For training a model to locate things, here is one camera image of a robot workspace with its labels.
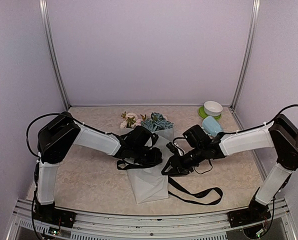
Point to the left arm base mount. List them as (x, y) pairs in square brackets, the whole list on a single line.
[(51, 215)]

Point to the pink fake rose stem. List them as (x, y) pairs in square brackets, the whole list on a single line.
[(141, 119), (129, 120)]

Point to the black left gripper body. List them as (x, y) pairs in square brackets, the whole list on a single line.
[(143, 157)]

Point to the aluminium corner post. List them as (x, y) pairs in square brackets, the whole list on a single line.
[(247, 53), (43, 6)]

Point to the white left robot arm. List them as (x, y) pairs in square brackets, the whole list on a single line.
[(56, 138)]

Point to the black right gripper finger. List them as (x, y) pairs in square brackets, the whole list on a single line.
[(174, 173), (171, 164)]

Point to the aluminium front rail frame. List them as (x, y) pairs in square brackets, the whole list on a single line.
[(96, 226)]

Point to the left aluminium corner post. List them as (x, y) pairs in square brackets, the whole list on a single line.
[(43, 6)]

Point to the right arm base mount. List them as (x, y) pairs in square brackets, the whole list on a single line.
[(255, 212)]

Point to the light blue ceramic mug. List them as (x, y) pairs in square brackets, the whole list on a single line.
[(211, 127)]

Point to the white ceramic bowl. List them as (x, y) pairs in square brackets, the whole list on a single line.
[(213, 108)]

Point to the white wrapping paper sheet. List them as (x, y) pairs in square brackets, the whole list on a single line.
[(148, 184)]

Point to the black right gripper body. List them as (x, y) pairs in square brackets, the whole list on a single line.
[(186, 164)]

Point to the blue fake hydrangea stem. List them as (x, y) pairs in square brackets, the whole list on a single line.
[(156, 122)]

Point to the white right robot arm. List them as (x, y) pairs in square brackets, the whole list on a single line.
[(278, 133)]

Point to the right aluminium corner post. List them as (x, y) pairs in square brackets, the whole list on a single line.
[(247, 53)]

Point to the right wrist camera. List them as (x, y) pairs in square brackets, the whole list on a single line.
[(175, 149)]

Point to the green round saucer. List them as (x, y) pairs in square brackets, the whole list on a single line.
[(203, 114)]

